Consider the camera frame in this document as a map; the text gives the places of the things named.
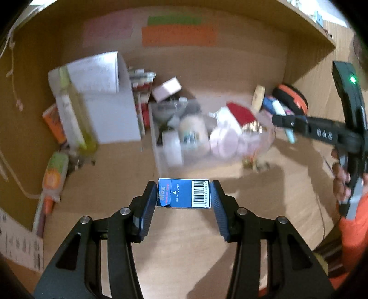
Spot blue staple box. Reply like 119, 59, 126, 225
157, 178, 212, 209

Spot person's right hand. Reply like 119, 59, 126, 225
331, 149, 350, 202

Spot cream lotion bottle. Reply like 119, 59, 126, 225
252, 84, 266, 113

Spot stack of colourful packets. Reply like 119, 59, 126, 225
128, 67, 156, 135

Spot dark bundle in storage box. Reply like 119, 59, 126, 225
178, 98, 202, 115

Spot pink round handheld device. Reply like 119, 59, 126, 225
209, 126, 239, 159

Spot blue pencil case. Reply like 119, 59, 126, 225
263, 96, 291, 116

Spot green paper note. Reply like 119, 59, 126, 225
147, 15, 202, 26

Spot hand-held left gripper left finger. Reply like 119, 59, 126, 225
34, 181, 158, 299

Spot yellow-green spray bottle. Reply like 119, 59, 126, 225
59, 67, 99, 153

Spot string with white clips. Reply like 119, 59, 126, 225
5, 29, 25, 110

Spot white cosmetic tube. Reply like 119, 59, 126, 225
56, 95, 84, 148

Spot makeup brushes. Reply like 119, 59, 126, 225
61, 145, 97, 171

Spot orange packet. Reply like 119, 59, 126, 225
42, 103, 67, 144

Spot pink mesh net bundle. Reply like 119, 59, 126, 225
238, 129, 274, 159

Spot clear plastic storage box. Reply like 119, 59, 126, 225
148, 99, 276, 179

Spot small white box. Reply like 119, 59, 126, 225
152, 76, 182, 102

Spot wooden desktop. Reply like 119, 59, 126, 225
0, 86, 345, 299

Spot pink paper note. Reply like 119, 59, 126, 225
83, 10, 133, 48

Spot printed paper receipt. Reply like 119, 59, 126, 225
0, 208, 44, 272

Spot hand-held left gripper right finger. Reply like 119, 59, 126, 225
211, 180, 335, 299

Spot grey translucent bowl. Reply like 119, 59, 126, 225
151, 101, 187, 122

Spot person's right forearm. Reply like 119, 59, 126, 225
338, 193, 368, 288

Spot white plastic bag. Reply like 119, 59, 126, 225
217, 107, 240, 130

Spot white cable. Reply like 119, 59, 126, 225
0, 149, 43, 199

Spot orange label squeeze bottle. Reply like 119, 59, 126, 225
43, 152, 69, 202

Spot orange paper note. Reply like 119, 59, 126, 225
142, 25, 217, 46

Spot bundle of pens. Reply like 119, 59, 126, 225
32, 198, 54, 237

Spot black and orange round case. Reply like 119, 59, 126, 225
272, 83, 309, 117

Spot white paper sheets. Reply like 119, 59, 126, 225
48, 51, 142, 144

